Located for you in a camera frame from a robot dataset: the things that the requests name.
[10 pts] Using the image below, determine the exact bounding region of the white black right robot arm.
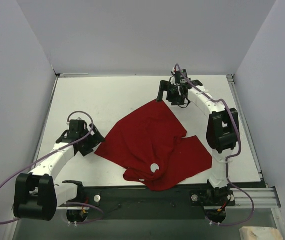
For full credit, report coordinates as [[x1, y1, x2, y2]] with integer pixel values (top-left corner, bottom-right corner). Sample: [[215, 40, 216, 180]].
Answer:
[[156, 80, 242, 189]]

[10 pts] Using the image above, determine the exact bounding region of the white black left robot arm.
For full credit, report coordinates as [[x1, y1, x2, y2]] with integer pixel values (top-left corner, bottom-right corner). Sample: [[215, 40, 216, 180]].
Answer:
[[13, 119, 105, 221]]

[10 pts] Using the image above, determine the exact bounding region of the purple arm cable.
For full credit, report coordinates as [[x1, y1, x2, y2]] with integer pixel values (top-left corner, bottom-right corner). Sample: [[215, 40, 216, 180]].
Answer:
[[173, 63, 256, 227], [0, 111, 106, 225]]

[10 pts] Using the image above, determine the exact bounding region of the aluminium table edge rail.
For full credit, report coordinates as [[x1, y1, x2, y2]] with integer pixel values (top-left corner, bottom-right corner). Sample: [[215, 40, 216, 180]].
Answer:
[[54, 72, 235, 78]]

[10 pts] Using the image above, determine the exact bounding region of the red t-shirt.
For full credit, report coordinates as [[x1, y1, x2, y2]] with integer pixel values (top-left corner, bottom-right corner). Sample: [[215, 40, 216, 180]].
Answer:
[[95, 100, 212, 191]]

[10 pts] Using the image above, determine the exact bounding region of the round painted brooch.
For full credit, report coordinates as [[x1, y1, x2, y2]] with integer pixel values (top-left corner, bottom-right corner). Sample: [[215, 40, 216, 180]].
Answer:
[[150, 163, 160, 173]]

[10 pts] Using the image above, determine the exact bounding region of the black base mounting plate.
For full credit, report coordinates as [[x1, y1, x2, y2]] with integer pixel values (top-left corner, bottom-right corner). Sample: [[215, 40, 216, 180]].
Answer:
[[80, 184, 236, 209]]

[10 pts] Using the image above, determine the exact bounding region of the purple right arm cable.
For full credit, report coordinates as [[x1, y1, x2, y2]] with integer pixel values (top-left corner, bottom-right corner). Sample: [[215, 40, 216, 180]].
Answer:
[[173, 63, 256, 227]]

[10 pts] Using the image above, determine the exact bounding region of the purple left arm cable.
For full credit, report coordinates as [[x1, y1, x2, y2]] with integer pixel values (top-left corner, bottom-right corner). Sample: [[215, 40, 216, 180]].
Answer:
[[0, 111, 106, 225]]

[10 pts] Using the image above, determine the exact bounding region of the beige foam block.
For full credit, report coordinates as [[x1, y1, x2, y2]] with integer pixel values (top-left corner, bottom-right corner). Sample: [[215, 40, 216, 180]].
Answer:
[[239, 226, 284, 240]]

